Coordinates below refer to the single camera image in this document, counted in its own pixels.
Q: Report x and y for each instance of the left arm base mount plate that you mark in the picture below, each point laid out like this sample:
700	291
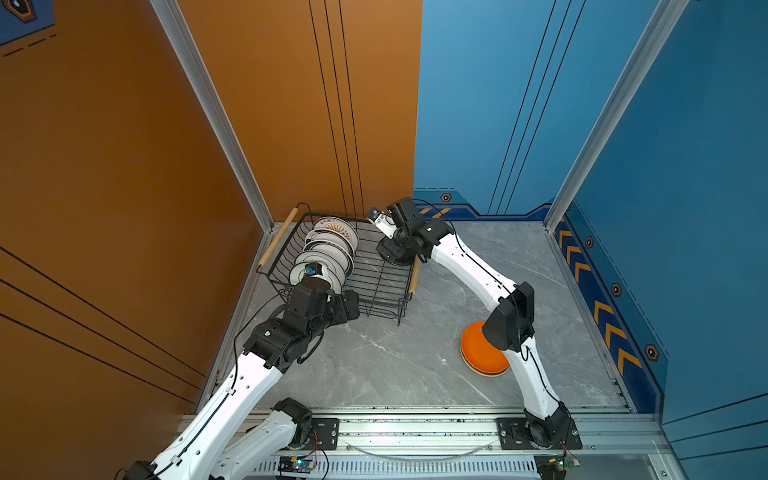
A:
324	430

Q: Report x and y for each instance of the circuit board right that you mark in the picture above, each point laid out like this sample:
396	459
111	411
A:
555	467

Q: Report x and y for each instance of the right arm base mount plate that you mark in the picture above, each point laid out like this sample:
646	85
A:
513	434

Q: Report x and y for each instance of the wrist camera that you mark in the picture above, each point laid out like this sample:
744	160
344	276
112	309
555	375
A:
384	223
312	282

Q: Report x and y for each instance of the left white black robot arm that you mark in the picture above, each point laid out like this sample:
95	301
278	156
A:
208	447

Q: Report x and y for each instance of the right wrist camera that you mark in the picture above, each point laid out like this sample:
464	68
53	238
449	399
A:
384	223

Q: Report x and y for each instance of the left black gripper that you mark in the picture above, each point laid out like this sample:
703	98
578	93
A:
342	315

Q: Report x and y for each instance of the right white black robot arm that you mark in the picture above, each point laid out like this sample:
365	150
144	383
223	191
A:
509	327

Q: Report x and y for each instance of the green circuit board left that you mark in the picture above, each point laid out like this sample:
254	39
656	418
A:
295	467

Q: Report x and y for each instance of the white plate green rim front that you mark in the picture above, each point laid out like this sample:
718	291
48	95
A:
315	269

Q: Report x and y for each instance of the white plate green rim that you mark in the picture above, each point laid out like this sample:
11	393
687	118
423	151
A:
341	262
315	269

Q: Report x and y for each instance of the white plate orange sunburst pattern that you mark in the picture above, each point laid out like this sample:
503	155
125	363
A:
336	224

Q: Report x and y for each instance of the black wire dish rack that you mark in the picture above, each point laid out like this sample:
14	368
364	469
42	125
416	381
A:
343	252

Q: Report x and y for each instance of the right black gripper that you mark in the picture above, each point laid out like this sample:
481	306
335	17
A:
387	244

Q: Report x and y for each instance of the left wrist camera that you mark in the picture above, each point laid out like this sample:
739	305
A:
312	282

